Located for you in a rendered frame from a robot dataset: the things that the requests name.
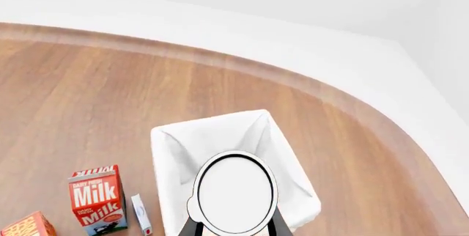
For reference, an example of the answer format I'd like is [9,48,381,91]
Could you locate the red and white milk carton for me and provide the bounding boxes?
[67,163,130,236]

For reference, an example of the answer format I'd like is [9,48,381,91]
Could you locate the orange printed box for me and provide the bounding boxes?
[0,210,58,236]

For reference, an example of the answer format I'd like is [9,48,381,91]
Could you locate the white basket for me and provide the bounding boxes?
[149,108,322,236]

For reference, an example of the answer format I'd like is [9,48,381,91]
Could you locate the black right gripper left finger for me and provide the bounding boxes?
[178,216,204,236]

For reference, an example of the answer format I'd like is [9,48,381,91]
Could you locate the small white box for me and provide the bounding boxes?
[130,193,154,236]

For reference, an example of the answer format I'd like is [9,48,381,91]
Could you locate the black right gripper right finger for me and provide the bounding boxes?
[267,207,295,236]

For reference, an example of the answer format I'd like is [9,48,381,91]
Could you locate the white-topped round tin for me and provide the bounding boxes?
[185,150,278,236]

